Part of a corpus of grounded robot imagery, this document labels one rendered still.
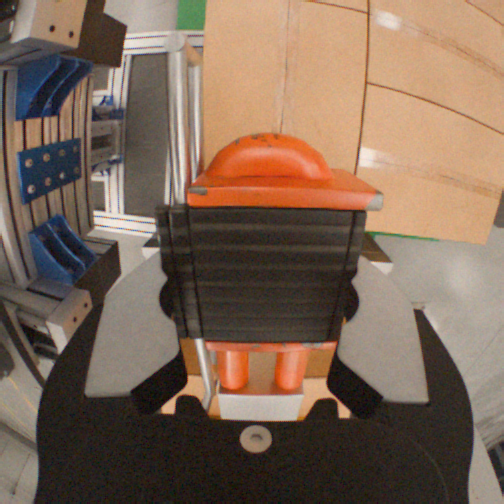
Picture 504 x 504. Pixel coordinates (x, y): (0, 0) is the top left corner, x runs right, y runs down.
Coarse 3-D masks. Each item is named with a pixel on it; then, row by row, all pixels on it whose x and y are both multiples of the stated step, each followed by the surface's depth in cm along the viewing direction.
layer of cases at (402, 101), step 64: (256, 0) 42; (320, 0) 41; (384, 0) 38; (448, 0) 33; (256, 64) 50; (320, 64) 49; (384, 64) 47; (448, 64) 44; (256, 128) 58; (320, 128) 57; (384, 128) 55; (448, 128) 53; (384, 192) 63; (448, 192) 61
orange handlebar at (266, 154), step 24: (240, 144) 10; (264, 144) 10; (288, 144) 10; (216, 168) 10; (240, 168) 10; (264, 168) 10; (288, 168) 10; (312, 168) 10; (240, 360) 15; (288, 360) 15; (240, 384) 17; (288, 384) 16
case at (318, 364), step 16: (192, 352) 44; (320, 352) 43; (192, 368) 40; (320, 368) 40; (192, 384) 40; (304, 384) 39; (320, 384) 39; (304, 400) 42; (336, 400) 42; (304, 416) 45
